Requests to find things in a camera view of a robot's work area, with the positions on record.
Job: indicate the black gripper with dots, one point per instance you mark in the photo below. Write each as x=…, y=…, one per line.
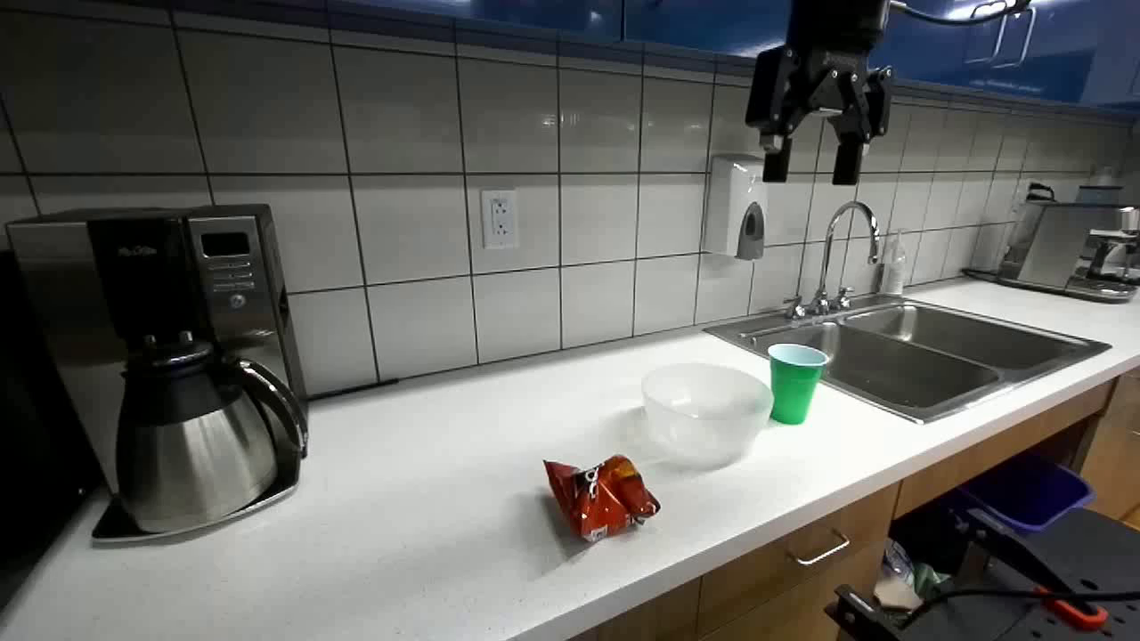
x=820, y=80

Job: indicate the red chips packet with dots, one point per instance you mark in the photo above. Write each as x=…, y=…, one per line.
x=601, y=498

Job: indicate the translucent white plastic bowl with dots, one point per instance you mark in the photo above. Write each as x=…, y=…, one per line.
x=705, y=415

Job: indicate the chrome sink faucet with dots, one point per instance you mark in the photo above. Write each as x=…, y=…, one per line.
x=826, y=252

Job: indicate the clear soap bottle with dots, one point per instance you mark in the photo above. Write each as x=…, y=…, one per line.
x=894, y=273

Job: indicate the green plastic cup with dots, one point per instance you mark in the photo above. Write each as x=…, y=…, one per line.
x=794, y=384

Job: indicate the stainless steel sink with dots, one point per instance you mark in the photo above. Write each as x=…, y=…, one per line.
x=949, y=343

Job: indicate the silver espresso machine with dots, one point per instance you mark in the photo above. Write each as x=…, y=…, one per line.
x=1064, y=242

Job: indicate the blue upper cabinet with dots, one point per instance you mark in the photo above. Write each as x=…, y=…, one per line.
x=535, y=15

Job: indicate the blue plastic bin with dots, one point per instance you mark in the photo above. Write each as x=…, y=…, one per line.
x=1028, y=491

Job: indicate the wooden drawer front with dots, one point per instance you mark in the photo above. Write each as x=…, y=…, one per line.
x=761, y=590

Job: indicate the black equipment stand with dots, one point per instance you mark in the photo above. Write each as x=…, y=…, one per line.
x=1088, y=557

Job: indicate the stainless steel coffee maker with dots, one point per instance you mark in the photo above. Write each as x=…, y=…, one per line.
x=225, y=273

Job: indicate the steel coffee carafe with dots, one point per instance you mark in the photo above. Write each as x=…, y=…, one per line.
x=191, y=449

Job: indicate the white wall soap dispenser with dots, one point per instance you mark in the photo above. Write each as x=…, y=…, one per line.
x=730, y=200

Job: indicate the white wall outlet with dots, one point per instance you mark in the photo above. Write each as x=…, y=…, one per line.
x=501, y=223

